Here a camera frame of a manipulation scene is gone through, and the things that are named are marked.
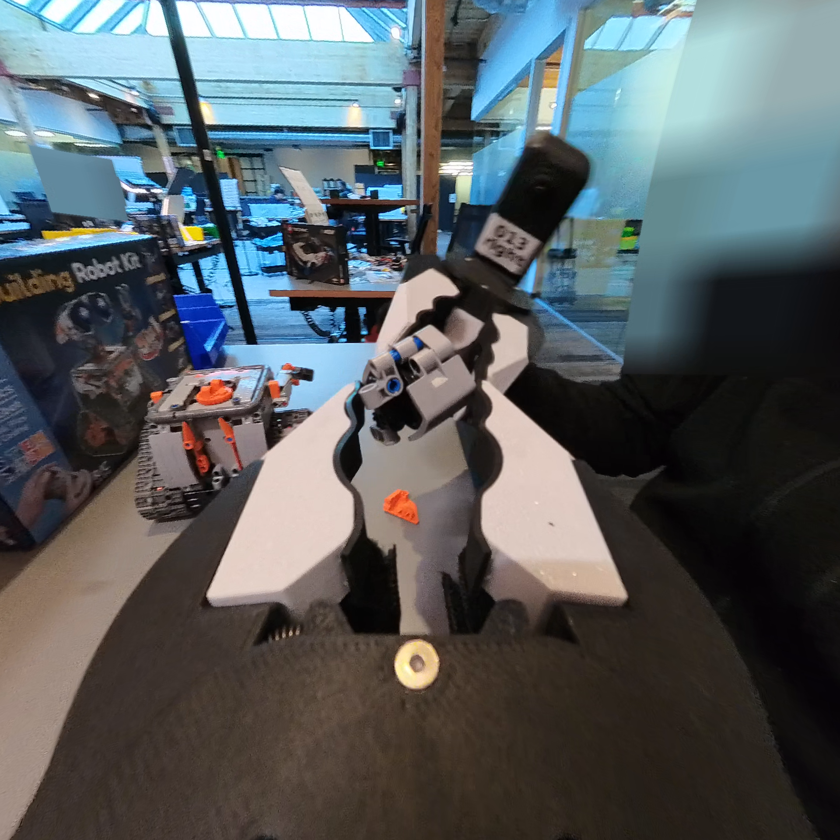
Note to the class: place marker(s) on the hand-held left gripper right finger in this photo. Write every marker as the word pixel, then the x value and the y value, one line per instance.
pixel 544 525

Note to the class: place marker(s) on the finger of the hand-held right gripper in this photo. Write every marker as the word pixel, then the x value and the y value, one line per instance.
pixel 512 348
pixel 413 302

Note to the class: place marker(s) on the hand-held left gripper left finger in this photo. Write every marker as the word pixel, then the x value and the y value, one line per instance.
pixel 282 525

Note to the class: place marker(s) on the small grey brick hinge assembly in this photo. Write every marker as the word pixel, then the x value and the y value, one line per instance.
pixel 433 387

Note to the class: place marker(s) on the person's right forearm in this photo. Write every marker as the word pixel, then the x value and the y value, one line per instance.
pixel 590 420

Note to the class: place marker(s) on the black product box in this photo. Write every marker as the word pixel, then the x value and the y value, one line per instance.
pixel 315 253

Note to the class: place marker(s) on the orange curved brick piece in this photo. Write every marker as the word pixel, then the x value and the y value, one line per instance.
pixel 399 505

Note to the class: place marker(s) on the grey orange tracked brick robot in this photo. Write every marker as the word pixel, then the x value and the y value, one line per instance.
pixel 197 420

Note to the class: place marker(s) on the white sign board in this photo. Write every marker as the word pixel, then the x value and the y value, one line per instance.
pixel 298 187

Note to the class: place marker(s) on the yellow plastic bin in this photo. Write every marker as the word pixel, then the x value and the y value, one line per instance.
pixel 190 234

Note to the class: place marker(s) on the dark blue toy box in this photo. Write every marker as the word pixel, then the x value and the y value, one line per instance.
pixel 98 367

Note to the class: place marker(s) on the black metal pole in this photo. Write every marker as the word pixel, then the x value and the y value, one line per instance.
pixel 203 157

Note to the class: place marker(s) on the wooden post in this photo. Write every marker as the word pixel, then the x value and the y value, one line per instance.
pixel 433 131

